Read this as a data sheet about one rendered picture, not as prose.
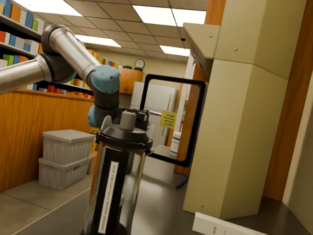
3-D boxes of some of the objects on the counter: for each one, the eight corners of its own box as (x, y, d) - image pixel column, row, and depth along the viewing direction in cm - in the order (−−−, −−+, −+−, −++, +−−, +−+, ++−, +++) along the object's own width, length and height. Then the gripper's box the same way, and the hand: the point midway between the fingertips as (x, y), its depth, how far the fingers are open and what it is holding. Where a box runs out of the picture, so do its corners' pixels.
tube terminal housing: (248, 195, 91) (288, 15, 87) (269, 237, 59) (334, -43, 55) (190, 179, 97) (226, 10, 93) (182, 210, 65) (235, -45, 61)
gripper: (110, 103, 60) (87, 104, 39) (165, 114, 60) (171, 121, 40) (105, 133, 61) (79, 149, 40) (159, 144, 61) (162, 165, 40)
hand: (123, 148), depth 41 cm, fingers closed on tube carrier, 10 cm apart
